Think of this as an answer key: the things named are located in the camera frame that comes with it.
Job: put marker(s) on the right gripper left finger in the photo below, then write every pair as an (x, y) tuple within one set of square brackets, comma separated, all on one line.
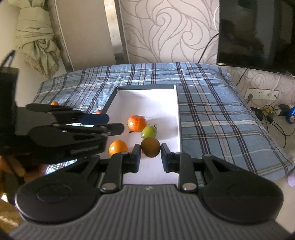
[(118, 165)]

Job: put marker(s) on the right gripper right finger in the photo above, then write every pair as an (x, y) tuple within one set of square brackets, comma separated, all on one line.
[(185, 166)]

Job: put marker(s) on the smooth orange fruit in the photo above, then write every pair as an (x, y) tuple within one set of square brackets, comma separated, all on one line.
[(117, 147)]

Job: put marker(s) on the brown kiwi fruit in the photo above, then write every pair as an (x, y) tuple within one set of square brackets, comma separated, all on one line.
[(150, 147)]

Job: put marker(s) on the small orange mandarin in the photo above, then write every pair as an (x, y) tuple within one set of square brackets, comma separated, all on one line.
[(54, 103)]

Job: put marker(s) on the orange tangerine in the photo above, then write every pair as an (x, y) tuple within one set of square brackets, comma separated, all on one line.
[(136, 123)]

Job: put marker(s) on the dark box with white interior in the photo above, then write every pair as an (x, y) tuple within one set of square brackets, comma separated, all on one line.
[(158, 104)]

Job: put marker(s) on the person's left hand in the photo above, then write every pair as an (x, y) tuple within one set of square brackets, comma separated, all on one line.
[(14, 175)]

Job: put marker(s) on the blue plaid cloth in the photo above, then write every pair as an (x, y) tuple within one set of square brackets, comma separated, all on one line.
[(214, 117)]

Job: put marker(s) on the black power adapter box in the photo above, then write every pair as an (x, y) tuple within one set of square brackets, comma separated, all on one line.
[(258, 112)]

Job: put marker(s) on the blue glass bottle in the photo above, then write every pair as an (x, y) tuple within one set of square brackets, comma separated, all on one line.
[(290, 117)]

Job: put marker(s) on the black wall television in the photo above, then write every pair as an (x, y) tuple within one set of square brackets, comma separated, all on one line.
[(257, 34)]

